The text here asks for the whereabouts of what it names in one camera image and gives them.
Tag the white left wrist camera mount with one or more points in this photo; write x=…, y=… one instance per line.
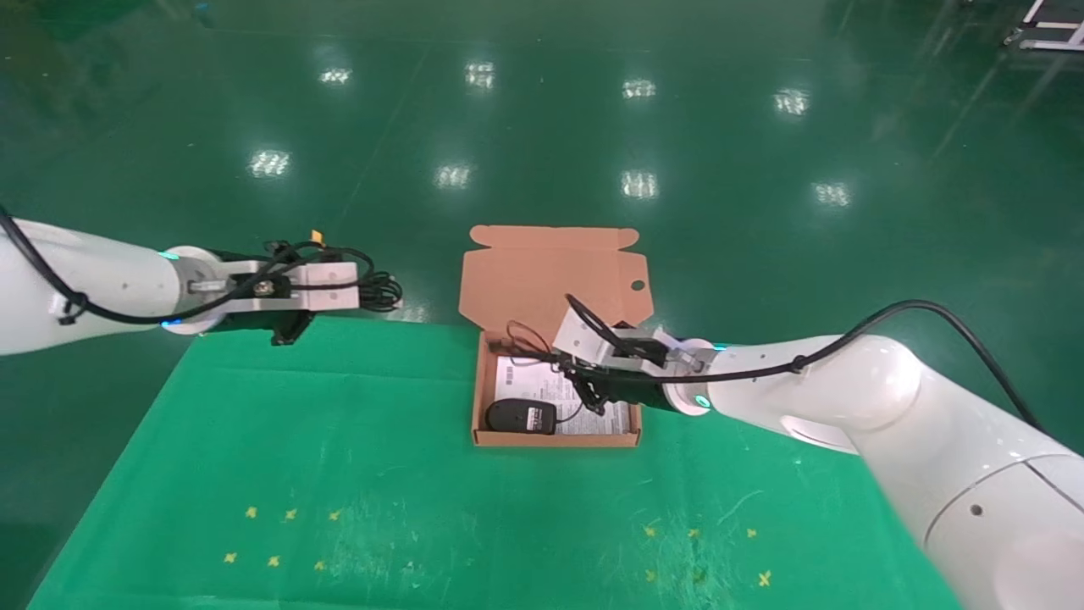
x=334, y=273

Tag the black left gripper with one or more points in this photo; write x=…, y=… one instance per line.
x=279, y=326

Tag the printed white paper sheet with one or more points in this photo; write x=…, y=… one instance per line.
x=542, y=385

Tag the green table cloth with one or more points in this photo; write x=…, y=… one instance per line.
x=508, y=508

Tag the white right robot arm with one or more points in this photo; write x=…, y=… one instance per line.
x=889, y=398

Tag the brown cardboard box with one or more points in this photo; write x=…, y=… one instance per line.
x=550, y=280

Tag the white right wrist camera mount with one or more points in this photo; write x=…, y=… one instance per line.
x=580, y=339

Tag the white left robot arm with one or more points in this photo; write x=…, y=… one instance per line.
x=85, y=280

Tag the white metal rack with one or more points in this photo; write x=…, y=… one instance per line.
x=1059, y=45

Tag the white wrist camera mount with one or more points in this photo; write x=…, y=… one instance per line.
x=334, y=273
x=580, y=339

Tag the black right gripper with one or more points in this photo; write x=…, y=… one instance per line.
x=648, y=394

